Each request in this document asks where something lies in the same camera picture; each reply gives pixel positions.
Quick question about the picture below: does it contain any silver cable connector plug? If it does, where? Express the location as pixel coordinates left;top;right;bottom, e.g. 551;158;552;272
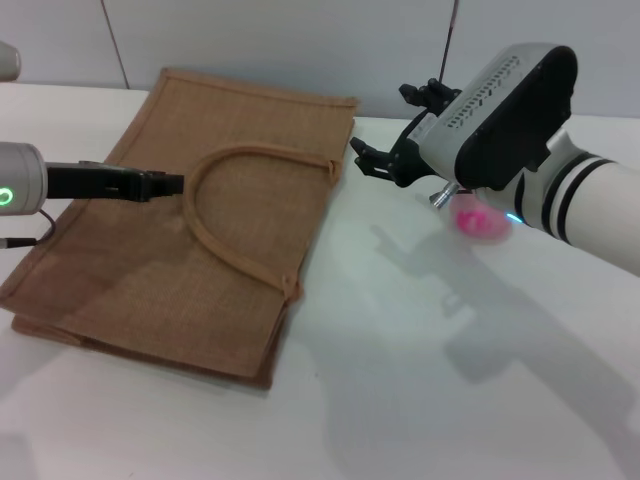
428;182;460;210

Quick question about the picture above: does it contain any brown jute handbag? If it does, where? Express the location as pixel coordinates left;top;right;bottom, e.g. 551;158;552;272
0;67;361;394

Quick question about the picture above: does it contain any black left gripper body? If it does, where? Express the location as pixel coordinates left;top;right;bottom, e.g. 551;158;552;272
46;160;151;202

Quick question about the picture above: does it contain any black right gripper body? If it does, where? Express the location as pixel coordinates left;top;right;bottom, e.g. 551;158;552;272
397;107;441;189

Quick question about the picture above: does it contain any black thin cable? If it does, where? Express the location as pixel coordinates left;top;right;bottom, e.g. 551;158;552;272
0;208;56;250

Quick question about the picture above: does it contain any left wrist camera housing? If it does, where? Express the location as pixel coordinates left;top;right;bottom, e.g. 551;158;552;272
0;40;24;82

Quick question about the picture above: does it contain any pink peach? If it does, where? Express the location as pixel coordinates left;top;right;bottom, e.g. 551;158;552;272
449;192;514;244

